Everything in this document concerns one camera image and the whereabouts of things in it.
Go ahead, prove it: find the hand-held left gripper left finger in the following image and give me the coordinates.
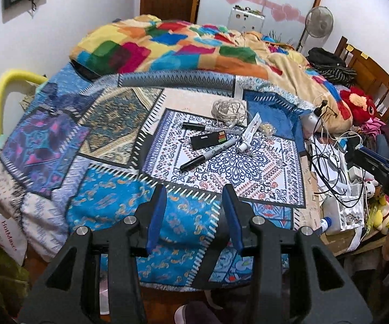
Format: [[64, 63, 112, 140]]
[[18, 184, 168, 324]]

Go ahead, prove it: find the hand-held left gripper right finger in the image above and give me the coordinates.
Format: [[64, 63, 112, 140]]
[[222, 183, 374, 324]]

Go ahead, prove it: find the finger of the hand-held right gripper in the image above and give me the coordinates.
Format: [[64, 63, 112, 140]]
[[351, 145, 389, 177]]

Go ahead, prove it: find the thick black marker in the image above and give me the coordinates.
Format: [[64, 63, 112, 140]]
[[180, 143, 238, 172]]

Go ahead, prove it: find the small black box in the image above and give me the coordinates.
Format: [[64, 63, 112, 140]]
[[189, 131, 230, 150]]

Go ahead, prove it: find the white pen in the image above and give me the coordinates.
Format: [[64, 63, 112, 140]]
[[215, 127, 246, 136]]

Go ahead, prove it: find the white tube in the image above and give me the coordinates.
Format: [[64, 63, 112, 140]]
[[238, 113, 262, 153]]

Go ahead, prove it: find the thin black marker pen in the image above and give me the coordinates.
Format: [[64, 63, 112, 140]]
[[181, 122, 220, 132]]

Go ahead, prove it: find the pink cloth pile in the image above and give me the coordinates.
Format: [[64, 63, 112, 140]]
[[363, 118, 389, 163]]

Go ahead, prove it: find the yellow plush toy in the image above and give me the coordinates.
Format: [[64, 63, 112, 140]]
[[367, 199, 389, 232]]

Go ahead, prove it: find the blue patchwork printed blanket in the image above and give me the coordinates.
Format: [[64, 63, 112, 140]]
[[0, 62, 320, 292]]

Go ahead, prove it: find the red plush toy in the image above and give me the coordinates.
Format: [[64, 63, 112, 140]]
[[339, 87, 375, 125]]

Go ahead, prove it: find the white plastic jar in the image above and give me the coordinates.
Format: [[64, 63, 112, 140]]
[[320, 196, 350, 235]]

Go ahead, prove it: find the white pump bottle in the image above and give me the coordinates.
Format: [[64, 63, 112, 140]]
[[299, 100, 328, 132]]

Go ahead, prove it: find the wooden side table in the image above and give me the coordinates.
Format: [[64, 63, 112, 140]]
[[316, 135, 389, 257]]

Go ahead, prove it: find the wooden headboard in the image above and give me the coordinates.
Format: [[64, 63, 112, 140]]
[[333, 35, 389, 115]]

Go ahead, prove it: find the dark purple slipper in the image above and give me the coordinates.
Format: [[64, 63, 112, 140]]
[[174, 301, 222, 324]]

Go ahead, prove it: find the black striped garment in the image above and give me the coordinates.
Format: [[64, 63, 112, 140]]
[[307, 47, 357, 85]]

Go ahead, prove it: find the standing fan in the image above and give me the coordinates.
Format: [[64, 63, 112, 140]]
[[296, 6, 334, 53]]

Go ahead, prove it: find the white shopping bag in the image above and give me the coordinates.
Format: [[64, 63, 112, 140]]
[[0, 207, 28, 265]]

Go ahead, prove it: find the multicolour checked blanket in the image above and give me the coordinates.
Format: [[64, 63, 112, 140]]
[[69, 14, 354, 132]]

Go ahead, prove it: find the white box device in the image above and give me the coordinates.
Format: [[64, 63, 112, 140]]
[[230, 5, 266, 31]]

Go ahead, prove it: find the black cable tangle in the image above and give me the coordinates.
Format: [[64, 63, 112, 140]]
[[307, 131, 364, 203]]

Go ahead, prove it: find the coiled white cable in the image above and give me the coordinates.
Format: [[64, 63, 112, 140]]
[[211, 99, 249, 125]]

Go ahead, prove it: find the yellow padded bed rail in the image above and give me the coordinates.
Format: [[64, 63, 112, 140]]
[[0, 69, 48, 142]]

